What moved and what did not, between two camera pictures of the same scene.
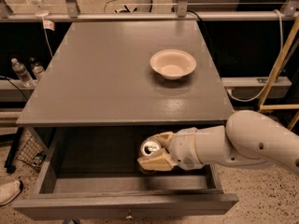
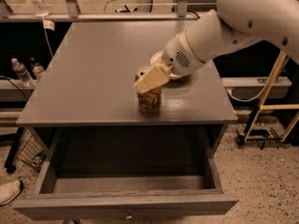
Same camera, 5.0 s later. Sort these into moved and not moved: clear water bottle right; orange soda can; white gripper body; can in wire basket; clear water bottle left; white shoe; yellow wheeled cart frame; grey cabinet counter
Moved: white gripper body; orange soda can
Not moved: grey cabinet counter; yellow wheeled cart frame; clear water bottle right; clear water bottle left; white shoe; can in wire basket
